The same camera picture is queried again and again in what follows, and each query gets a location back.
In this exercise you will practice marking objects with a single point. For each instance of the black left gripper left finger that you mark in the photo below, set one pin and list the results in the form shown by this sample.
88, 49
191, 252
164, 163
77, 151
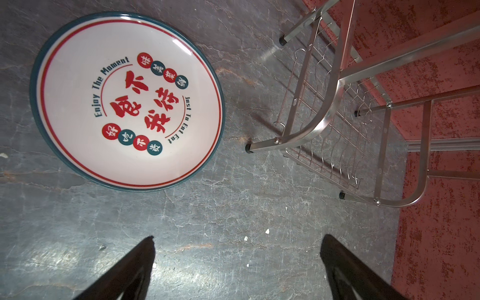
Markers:
128, 279

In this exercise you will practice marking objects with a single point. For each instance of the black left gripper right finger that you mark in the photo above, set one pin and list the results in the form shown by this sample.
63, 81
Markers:
349, 278

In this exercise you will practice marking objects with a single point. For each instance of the stainless steel dish rack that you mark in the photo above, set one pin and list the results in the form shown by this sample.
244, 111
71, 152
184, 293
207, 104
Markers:
339, 119

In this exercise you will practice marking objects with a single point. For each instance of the white plate red characters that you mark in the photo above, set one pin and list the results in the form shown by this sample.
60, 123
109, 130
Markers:
127, 101

